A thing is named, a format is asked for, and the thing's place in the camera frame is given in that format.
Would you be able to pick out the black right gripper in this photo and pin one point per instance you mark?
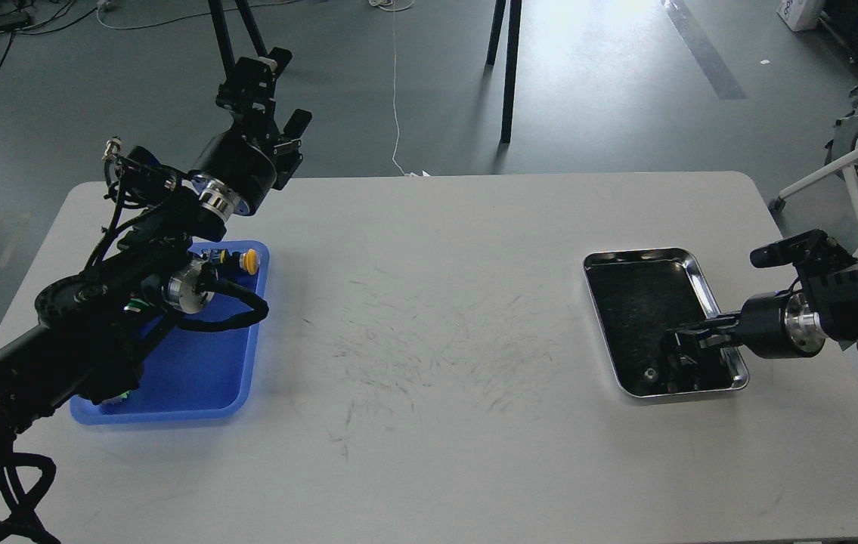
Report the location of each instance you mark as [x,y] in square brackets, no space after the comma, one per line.
[772,325]

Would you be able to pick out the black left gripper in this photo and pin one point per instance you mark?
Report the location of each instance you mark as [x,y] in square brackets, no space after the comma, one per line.
[231,175]

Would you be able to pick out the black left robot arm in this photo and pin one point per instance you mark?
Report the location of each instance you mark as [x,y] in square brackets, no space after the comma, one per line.
[96,328]

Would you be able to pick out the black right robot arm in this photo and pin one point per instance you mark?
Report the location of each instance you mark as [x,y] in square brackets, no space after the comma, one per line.
[820,305]

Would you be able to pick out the silver metal tray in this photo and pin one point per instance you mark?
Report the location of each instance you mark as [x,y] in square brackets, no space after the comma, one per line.
[638,295]

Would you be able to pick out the blue plastic tray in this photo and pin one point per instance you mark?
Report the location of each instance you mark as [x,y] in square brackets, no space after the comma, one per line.
[189,376]

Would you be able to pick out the black tripod legs right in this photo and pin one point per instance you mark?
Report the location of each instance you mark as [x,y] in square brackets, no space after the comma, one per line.
[506,14]

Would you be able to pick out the white cardboard box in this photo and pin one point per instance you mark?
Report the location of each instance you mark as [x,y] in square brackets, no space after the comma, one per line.
[800,15]

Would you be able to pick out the yellow push button switch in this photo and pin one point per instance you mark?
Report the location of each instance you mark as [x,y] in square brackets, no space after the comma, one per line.
[247,261]

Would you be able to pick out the green push button switch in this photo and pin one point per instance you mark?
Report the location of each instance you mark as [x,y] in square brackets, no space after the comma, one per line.
[136,306]

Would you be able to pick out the white green switch block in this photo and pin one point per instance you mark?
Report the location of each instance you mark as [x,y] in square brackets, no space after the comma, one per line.
[118,398]

